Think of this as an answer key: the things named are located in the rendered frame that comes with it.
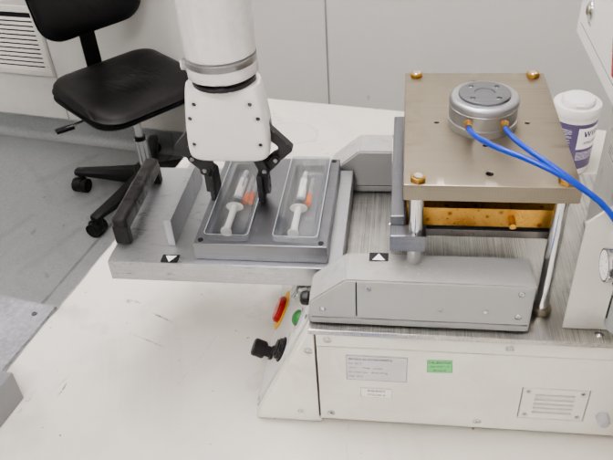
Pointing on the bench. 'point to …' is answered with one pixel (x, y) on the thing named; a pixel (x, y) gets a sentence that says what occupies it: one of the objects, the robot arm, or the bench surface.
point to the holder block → (258, 240)
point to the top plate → (486, 141)
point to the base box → (444, 383)
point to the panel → (284, 329)
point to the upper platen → (486, 219)
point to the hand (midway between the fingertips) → (238, 184)
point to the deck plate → (511, 246)
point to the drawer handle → (147, 176)
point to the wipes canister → (578, 123)
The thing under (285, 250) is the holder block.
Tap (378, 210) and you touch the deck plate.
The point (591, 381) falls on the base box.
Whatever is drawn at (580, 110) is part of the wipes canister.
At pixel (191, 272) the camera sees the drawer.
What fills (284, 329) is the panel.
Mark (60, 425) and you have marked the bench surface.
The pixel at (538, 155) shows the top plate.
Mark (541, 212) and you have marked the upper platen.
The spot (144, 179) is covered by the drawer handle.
